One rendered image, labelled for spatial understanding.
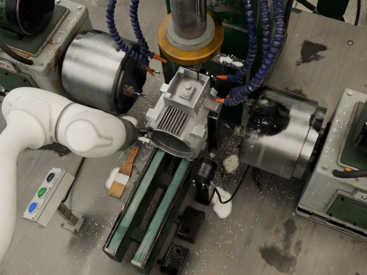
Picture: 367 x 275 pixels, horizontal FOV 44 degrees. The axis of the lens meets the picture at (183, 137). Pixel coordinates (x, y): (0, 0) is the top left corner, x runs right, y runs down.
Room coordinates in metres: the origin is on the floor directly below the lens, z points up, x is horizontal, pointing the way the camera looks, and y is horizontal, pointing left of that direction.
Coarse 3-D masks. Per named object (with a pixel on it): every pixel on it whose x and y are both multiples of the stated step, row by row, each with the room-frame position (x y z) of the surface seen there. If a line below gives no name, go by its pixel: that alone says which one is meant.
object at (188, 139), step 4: (212, 88) 0.77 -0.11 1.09; (208, 92) 0.76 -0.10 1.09; (212, 92) 0.76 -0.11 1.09; (216, 92) 0.76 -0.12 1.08; (212, 96) 0.75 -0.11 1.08; (148, 124) 0.68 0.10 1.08; (152, 124) 0.68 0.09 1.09; (156, 124) 0.68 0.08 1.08; (152, 128) 0.67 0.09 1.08; (184, 136) 0.63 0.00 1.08; (188, 136) 0.62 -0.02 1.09; (184, 140) 0.61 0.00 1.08; (188, 140) 0.61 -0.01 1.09; (192, 140) 0.61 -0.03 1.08; (152, 144) 0.68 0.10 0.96; (188, 144) 0.60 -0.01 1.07; (188, 160) 0.61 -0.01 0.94; (192, 160) 0.60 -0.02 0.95
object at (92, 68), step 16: (96, 32) 1.01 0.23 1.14; (80, 48) 0.94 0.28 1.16; (96, 48) 0.93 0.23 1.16; (112, 48) 0.92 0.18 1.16; (64, 64) 0.92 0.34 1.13; (80, 64) 0.89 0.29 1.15; (96, 64) 0.88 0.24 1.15; (112, 64) 0.86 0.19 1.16; (128, 64) 0.88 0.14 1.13; (64, 80) 0.89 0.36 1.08; (80, 80) 0.86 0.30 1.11; (96, 80) 0.84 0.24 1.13; (112, 80) 0.82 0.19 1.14; (128, 80) 0.86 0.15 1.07; (144, 80) 0.92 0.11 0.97; (80, 96) 0.84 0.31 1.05; (96, 96) 0.81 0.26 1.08; (112, 96) 0.79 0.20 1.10; (128, 96) 0.81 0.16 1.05; (112, 112) 0.78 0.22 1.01
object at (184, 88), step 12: (180, 72) 0.81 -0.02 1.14; (192, 72) 0.81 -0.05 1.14; (180, 84) 0.79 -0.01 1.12; (192, 84) 0.78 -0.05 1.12; (204, 84) 0.76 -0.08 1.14; (168, 96) 0.73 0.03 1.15; (180, 96) 0.74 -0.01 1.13; (192, 96) 0.74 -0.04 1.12; (204, 96) 0.74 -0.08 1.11; (180, 108) 0.70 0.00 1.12; (192, 108) 0.68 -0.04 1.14
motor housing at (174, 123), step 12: (216, 96) 0.77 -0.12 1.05; (156, 108) 0.75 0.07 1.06; (168, 108) 0.72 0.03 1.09; (204, 108) 0.72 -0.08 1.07; (156, 120) 0.70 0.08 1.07; (168, 120) 0.68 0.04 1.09; (180, 120) 0.67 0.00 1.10; (192, 120) 0.68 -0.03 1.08; (204, 120) 0.68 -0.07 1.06; (156, 132) 0.70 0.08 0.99; (168, 132) 0.64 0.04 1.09; (180, 132) 0.63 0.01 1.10; (156, 144) 0.67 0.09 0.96; (168, 144) 0.67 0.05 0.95; (180, 144) 0.67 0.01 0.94; (192, 144) 0.61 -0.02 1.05; (180, 156) 0.62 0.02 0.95; (192, 156) 0.60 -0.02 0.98
